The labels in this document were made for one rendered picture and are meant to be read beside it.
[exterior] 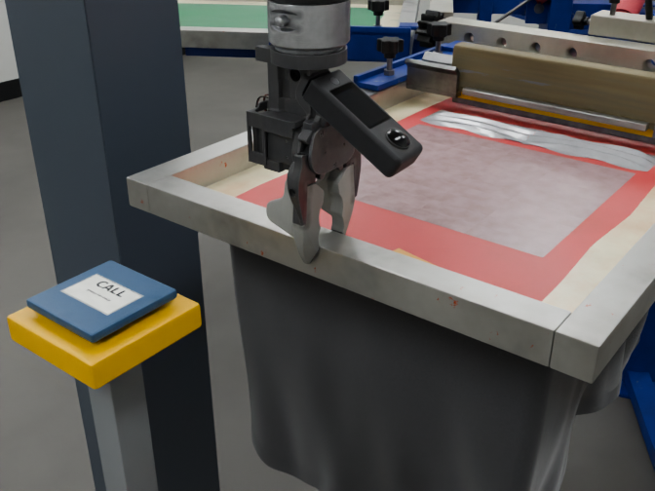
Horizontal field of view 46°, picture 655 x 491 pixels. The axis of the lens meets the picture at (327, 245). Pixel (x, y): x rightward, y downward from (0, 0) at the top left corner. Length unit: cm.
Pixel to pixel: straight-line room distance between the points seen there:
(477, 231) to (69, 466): 140
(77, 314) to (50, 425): 147
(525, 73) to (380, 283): 60
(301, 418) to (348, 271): 37
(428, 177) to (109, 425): 51
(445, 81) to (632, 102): 30
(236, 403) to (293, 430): 104
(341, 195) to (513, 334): 22
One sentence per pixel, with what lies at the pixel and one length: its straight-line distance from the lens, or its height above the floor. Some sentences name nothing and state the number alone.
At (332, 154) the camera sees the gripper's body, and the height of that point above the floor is 108.
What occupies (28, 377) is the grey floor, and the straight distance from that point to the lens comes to 239.
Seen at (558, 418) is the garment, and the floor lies 78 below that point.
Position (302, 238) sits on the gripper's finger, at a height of 101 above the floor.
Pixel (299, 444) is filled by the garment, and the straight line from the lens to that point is 113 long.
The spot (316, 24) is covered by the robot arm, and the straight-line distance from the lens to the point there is 70.
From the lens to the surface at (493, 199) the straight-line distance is 99.
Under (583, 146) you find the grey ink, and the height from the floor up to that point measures 96.
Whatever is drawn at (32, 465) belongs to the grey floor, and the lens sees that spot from 210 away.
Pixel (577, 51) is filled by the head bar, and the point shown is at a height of 102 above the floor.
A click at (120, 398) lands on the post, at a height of 86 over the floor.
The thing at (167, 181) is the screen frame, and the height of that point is 99.
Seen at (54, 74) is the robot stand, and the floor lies 104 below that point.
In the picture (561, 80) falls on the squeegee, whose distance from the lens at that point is 124.
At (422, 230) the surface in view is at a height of 95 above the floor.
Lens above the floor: 135
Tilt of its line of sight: 27 degrees down
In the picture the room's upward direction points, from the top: straight up
